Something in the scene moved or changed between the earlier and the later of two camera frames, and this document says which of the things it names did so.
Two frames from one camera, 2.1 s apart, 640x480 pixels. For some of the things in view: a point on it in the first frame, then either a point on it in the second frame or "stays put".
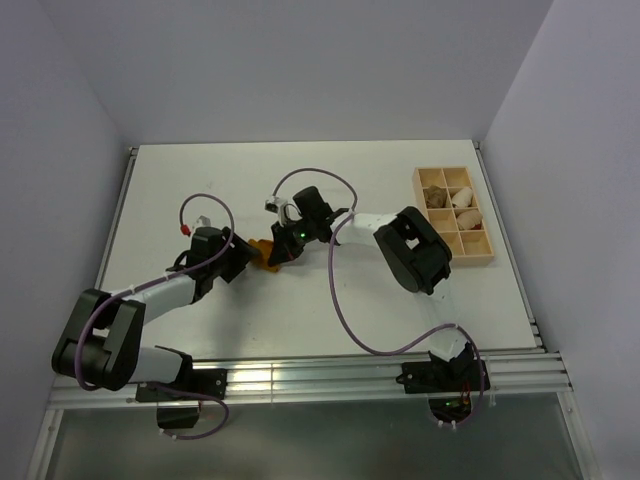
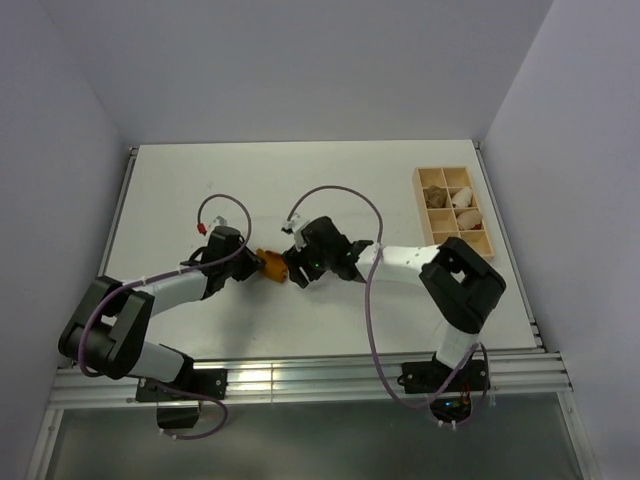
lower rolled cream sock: (467, 219) stays put
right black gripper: (284, 250) → (295, 258)
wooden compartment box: (449, 199) stays put
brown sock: (435, 196) stays put
